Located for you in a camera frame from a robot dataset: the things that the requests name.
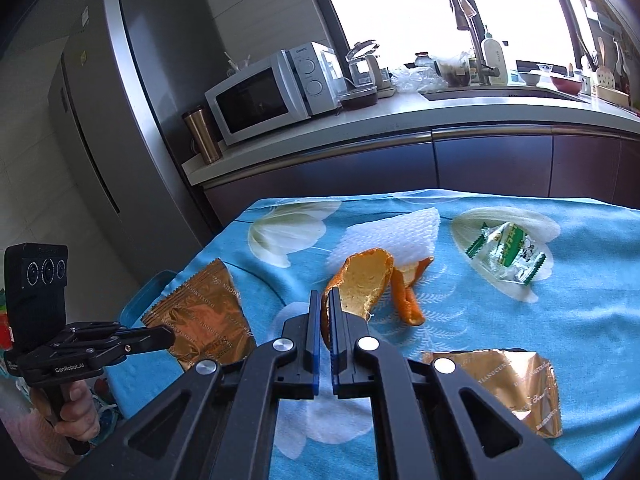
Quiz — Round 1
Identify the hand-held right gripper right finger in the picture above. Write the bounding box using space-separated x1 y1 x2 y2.
330 287 583 480

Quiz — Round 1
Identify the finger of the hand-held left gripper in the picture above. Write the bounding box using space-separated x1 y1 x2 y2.
67 323 176 341
55 335 173 363

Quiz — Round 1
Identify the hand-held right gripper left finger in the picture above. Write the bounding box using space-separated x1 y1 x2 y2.
65 291 322 480

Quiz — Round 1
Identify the blue plastic bin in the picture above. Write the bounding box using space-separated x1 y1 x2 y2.
102 269 177 413

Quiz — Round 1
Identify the brown snack wrapper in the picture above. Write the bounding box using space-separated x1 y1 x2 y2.
142 259 256 372

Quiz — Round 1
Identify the orange peel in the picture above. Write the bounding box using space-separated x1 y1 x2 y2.
320 248 433 351

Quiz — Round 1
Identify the person's left forearm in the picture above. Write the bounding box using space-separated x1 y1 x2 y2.
12 410 68 476

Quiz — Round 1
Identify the person's left hand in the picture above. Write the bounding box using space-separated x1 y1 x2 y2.
52 382 101 443

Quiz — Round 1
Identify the white foam fruit net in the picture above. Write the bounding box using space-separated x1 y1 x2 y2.
327 208 442 272

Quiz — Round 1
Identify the gold foil snack wrapper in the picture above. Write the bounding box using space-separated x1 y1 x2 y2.
420 349 563 440

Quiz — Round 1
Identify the grey refrigerator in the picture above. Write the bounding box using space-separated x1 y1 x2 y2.
47 0 226 291

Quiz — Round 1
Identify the clear green candy wrapper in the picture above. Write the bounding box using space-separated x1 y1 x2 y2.
465 223 547 286

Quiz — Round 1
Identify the copper thermos mug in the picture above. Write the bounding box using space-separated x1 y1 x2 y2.
181 106 224 165

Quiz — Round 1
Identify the blue floral tablecloth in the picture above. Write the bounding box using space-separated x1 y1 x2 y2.
107 189 640 480

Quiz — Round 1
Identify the brown kitchen counter cabinet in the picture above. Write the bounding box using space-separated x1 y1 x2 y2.
181 85 640 241

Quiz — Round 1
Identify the dark red lidded bowl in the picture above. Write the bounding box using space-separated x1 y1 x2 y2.
337 86 378 110

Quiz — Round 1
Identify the white microwave oven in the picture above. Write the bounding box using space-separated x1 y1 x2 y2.
204 41 341 147

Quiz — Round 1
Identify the small white ornament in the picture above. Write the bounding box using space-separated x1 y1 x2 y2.
222 51 251 73

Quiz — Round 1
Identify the clear plastic bag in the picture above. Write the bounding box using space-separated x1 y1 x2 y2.
390 65 441 93

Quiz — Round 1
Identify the glass electric kettle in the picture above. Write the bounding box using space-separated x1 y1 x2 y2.
345 38 396 98

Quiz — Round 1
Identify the plastic bag of dark food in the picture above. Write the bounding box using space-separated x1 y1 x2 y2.
434 52 473 87

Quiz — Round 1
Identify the kitchen sink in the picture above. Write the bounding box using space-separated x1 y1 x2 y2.
420 85 591 104

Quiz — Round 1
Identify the white soap bottle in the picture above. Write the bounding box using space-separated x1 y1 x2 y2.
481 25 510 86

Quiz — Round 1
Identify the steel kitchen faucet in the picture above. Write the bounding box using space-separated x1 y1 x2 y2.
446 0 493 86

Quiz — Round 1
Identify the large dark-framed window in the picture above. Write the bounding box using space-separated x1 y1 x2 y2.
312 0 601 68

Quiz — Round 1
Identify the pale yellow dish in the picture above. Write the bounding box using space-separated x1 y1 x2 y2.
592 84 631 106

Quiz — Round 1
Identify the slotted spatula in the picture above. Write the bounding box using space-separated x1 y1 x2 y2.
595 37 615 86

